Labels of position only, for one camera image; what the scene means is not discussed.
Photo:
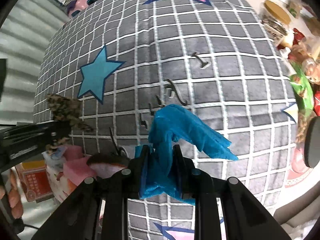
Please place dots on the pink sponge block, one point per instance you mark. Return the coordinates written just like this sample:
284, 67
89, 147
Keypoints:
77, 175

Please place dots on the grey checked star blanket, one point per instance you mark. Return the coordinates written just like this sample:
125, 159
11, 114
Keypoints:
225, 105

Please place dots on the striped knit hat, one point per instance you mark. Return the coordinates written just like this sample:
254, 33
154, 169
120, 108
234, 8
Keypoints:
107, 158

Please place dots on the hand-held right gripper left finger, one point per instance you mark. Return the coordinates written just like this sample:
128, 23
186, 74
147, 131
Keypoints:
138, 153

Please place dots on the leopard print cloth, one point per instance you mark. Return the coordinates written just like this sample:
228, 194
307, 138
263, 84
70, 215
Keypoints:
62, 107

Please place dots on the black round lid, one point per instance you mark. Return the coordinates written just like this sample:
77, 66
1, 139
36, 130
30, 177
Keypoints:
312, 142

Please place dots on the pink plastic stool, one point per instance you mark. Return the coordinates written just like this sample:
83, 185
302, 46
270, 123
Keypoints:
85, 2

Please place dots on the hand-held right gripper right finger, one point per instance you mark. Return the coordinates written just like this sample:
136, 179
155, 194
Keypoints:
180, 170

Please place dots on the person's left hand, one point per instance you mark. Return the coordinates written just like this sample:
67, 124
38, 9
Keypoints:
16, 195

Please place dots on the pale green curtain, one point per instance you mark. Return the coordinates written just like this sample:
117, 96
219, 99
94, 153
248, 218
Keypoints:
20, 55

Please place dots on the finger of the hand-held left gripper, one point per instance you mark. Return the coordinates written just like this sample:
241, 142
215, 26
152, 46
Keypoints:
30, 131
27, 151

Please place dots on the pink carton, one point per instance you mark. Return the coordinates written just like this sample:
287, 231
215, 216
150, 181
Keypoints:
35, 185

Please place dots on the jar with tan lid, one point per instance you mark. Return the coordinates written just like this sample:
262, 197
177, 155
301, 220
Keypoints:
276, 12

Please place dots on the blue cloth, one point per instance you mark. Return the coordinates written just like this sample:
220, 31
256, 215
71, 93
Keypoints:
180, 125

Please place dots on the floral tissue pack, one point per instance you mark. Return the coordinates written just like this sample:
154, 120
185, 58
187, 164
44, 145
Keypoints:
53, 172

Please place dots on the pile of snack packets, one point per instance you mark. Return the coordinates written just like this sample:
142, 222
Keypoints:
305, 92

